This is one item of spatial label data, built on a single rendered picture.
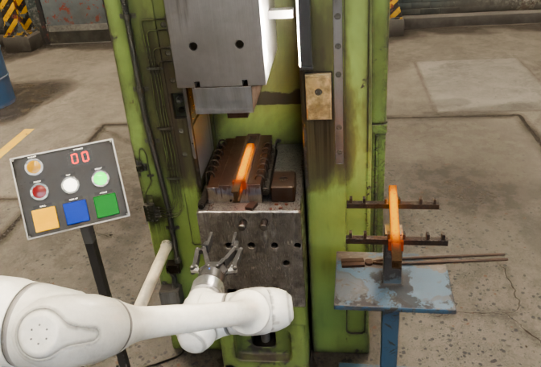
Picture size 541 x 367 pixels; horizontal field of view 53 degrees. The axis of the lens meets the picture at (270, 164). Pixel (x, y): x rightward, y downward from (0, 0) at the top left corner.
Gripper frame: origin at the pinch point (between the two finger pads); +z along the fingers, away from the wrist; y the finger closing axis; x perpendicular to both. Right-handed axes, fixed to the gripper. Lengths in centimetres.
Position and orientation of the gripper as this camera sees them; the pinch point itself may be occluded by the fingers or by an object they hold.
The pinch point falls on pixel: (222, 241)
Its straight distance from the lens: 168.1
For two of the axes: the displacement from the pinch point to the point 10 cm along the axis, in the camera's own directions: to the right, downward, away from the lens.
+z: 1.0, -4.7, 8.8
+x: -0.7, -8.8, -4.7
